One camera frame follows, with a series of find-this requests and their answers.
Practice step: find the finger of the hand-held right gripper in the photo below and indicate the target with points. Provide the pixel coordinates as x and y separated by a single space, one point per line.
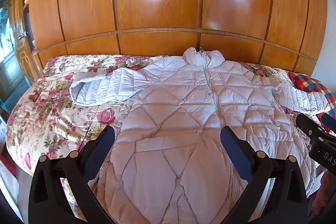
330 123
315 133

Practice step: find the carved wooden cabinet door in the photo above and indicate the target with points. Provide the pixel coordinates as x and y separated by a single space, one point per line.
18 16

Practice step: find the colourful checkered pillow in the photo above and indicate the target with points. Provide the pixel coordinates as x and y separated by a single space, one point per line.
307 82

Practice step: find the floral bedspread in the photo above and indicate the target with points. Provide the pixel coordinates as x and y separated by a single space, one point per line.
52 113

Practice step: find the wooden wardrobe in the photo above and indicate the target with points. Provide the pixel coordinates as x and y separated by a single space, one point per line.
157 3

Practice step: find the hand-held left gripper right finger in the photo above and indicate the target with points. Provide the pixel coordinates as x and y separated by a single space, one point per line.
236 153

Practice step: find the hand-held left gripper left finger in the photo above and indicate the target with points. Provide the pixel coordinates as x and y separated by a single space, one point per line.
101 151

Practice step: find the white quilted puffer jacket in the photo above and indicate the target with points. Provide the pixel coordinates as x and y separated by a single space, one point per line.
170 113

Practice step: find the person's right hand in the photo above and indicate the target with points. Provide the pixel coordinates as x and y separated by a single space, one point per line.
326 192

